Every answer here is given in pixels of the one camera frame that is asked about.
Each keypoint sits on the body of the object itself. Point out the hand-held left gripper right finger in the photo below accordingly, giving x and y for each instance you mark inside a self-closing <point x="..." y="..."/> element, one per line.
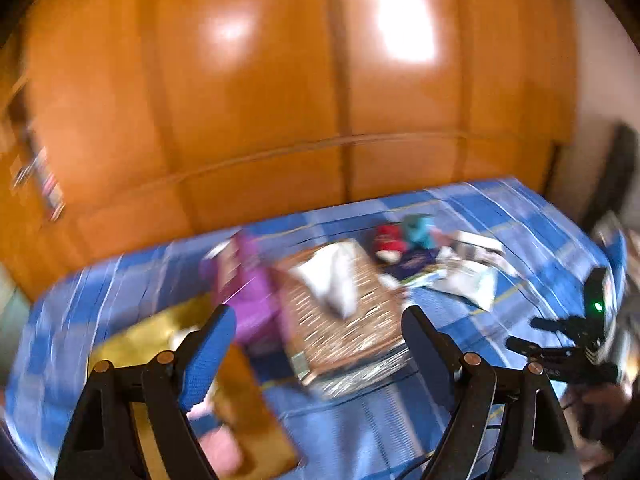
<point x="425" y="345"/>

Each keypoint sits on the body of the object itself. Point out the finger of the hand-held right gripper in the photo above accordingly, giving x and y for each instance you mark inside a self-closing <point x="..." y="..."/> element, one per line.
<point x="555" y="325"/>
<point x="537" y="347"/>

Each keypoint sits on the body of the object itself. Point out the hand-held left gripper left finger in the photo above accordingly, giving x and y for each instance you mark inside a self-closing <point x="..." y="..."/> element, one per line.
<point x="210" y="355"/>

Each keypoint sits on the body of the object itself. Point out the pink soft item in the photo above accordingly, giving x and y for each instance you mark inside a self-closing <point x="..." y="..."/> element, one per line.
<point x="222" y="452"/>

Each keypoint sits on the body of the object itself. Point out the red soft item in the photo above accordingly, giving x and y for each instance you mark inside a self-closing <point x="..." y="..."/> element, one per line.
<point x="390" y="240"/>

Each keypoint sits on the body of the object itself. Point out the teal soft item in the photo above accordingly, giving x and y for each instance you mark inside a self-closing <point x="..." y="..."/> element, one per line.
<point x="420" y="230"/>

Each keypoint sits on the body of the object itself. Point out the white crumpled cloth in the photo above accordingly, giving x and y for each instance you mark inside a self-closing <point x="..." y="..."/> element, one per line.
<point x="470" y="285"/>

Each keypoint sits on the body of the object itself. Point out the purple garment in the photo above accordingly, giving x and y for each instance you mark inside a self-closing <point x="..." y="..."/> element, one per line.
<point x="255" y="290"/>

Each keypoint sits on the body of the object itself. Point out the wicker basket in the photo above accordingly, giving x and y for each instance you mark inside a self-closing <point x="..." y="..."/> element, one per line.
<point x="345" y="340"/>

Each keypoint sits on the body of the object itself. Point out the dark navy garment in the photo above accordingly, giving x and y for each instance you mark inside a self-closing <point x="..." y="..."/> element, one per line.
<point x="412" y="265"/>

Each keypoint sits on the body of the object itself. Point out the white magazine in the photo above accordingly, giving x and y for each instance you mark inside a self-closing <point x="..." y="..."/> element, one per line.
<point x="477" y="245"/>

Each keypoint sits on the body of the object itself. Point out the blue plaid bed sheet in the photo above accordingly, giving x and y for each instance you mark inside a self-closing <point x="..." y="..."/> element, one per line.
<point x="500" y="220"/>

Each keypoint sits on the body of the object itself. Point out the orange wooden wardrobe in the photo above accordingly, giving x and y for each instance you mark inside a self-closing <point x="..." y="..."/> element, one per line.
<point x="275" y="110"/>

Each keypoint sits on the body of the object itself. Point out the dark object by wall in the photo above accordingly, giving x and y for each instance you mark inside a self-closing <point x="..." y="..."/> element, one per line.
<point x="617" y="170"/>

